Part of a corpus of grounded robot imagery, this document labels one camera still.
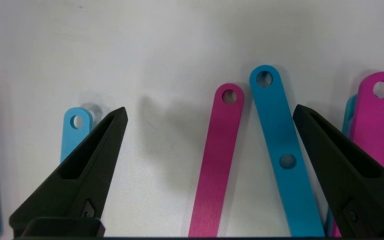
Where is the pink bar with holes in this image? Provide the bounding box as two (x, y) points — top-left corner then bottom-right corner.
(188, 83), (245, 238)
(330, 71), (384, 238)

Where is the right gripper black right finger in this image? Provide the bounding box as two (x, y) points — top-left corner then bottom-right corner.
(293, 104), (384, 238)

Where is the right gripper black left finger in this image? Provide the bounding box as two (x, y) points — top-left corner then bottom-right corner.
(9, 107), (129, 238)

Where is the medium blue bar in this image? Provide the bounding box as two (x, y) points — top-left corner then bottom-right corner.
(249, 65), (326, 238)

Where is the light blue flat bar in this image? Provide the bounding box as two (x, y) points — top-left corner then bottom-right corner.
(60, 107), (94, 164)

